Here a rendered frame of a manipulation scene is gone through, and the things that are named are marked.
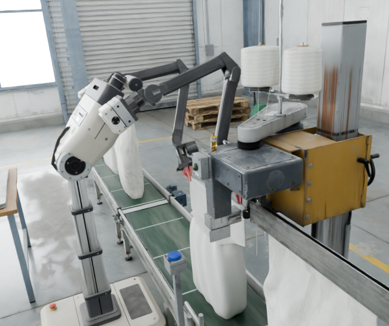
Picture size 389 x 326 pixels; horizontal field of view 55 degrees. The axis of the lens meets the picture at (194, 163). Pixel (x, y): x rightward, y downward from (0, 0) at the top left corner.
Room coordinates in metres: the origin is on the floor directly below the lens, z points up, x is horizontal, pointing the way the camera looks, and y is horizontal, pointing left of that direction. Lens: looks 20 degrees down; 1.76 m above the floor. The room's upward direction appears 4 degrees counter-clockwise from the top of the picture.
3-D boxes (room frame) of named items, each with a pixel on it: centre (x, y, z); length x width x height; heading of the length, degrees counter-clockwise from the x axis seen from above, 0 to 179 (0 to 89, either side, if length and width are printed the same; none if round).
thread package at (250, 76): (1.60, -0.31, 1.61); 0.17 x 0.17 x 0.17
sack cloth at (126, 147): (3.26, 0.60, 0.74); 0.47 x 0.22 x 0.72; 21
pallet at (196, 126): (7.39, -0.45, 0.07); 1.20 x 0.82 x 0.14; 111
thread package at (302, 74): (1.36, -0.41, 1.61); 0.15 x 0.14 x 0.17; 23
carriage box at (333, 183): (1.44, -0.51, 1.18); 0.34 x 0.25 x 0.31; 113
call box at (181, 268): (1.40, 0.11, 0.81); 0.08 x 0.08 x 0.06; 23
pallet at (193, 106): (7.37, -0.44, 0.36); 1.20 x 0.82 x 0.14; 109
